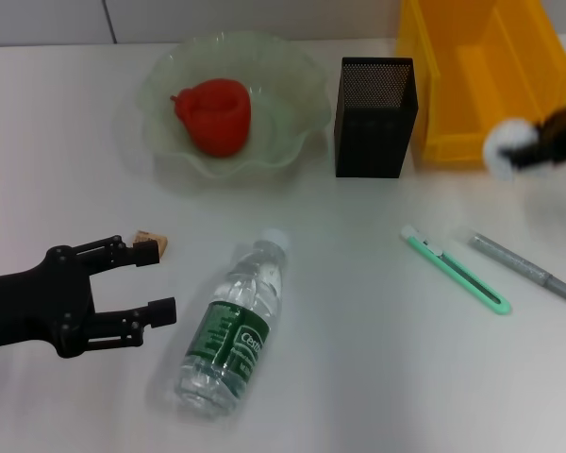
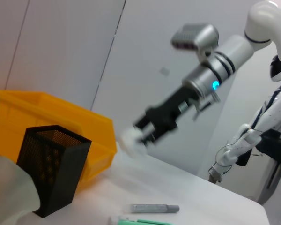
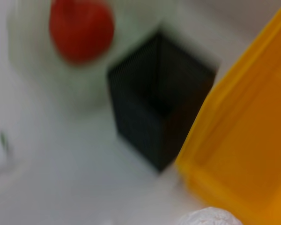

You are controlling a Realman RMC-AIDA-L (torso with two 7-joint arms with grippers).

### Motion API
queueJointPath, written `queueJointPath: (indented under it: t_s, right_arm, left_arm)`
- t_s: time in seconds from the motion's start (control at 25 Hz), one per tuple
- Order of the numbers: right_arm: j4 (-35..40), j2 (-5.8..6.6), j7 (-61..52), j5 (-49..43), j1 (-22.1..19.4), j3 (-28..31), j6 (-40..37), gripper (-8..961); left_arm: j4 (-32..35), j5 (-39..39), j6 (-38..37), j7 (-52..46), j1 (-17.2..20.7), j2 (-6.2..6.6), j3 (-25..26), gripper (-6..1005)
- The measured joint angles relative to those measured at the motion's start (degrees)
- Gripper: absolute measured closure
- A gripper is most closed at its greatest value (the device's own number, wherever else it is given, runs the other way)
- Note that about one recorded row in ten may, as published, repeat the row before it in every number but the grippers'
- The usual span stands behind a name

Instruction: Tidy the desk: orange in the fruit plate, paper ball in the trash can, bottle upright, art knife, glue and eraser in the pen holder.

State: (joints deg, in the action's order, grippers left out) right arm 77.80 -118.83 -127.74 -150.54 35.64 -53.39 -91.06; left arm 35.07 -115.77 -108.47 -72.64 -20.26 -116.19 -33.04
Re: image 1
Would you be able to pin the green glass fruit bowl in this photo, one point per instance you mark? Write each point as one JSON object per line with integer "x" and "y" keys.
{"x": 273, "y": 122}

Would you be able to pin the red-orange fruit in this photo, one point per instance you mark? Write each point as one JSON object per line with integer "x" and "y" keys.
{"x": 217, "y": 118}

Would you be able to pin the small wooden block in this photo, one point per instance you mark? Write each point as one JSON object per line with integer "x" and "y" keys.
{"x": 162, "y": 243}

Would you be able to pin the clear water bottle green label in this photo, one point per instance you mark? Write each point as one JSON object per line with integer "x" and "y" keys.
{"x": 231, "y": 330}

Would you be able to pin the white paper ball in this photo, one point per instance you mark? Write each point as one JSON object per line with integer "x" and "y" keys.
{"x": 507, "y": 134}

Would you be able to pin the black mesh pen holder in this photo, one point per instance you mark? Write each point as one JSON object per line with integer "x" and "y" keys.
{"x": 372, "y": 137}

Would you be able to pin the grey marker pen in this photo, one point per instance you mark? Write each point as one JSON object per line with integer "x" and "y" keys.
{"x": 519, "y": 264}

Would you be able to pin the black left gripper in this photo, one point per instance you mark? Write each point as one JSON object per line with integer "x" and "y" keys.
{"x": 33, "y": 307}

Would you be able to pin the yellow plastic bin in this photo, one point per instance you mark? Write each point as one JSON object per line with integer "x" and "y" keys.
{"x": 481, "y": 85}

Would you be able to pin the green utility knife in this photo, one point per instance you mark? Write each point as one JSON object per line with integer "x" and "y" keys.
{"x": 453, "y": 264}

